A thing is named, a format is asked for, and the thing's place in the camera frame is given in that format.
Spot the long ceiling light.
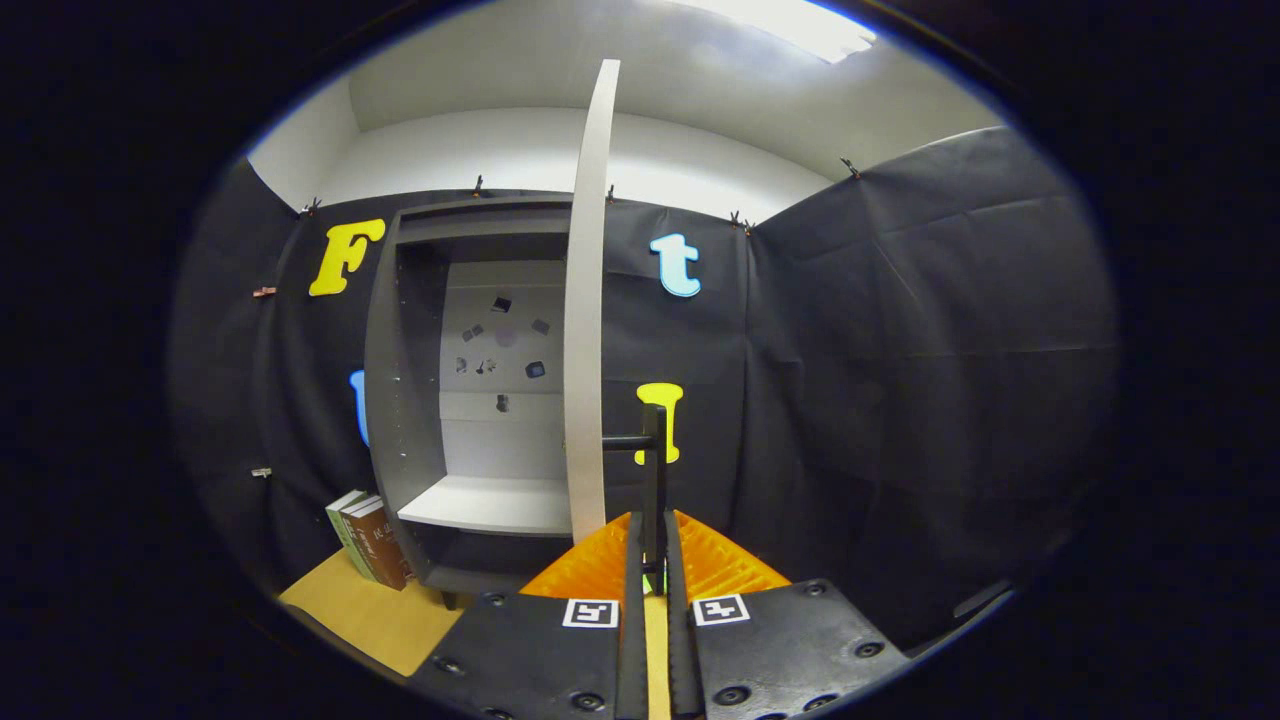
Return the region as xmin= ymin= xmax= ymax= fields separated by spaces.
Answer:
xmin=680 ymin=0 xmax=879 ymax=63

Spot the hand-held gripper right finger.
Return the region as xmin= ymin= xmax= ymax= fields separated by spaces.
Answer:
xmin=660 ymin=510 xmax=911 ymax=720

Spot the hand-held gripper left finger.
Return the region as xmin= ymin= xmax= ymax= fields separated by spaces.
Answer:
xmin=410 ymin=512 xmax=649 ymax=720

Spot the black backdrop cloth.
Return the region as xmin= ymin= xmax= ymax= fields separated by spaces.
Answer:
xmin=170 ymin=125 xmax=1116 ymax=651

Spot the black door handle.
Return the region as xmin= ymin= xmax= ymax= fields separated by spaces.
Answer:
xmin=602 ymin=403 xmax=669 ymax=596

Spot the brown book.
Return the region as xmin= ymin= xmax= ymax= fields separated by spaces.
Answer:
xmin=350 ymin=498 xmax=413 ymax=591

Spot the white cabinet shelf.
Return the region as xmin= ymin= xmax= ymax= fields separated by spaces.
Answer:
xmin=397 ymin=475 xmax=573 ymax=537

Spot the white-edged book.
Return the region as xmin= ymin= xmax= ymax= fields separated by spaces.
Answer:
xmin=340 ymin=494 xmax=386 ymax=586

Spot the grey cabinet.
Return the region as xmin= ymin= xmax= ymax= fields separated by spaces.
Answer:
xmin=363 ymin=192 xmax=611 ymax=606

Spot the beige cabinet door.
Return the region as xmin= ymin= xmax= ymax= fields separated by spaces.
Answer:
xmin=562 ymin=58 xmax=622 ymax=546

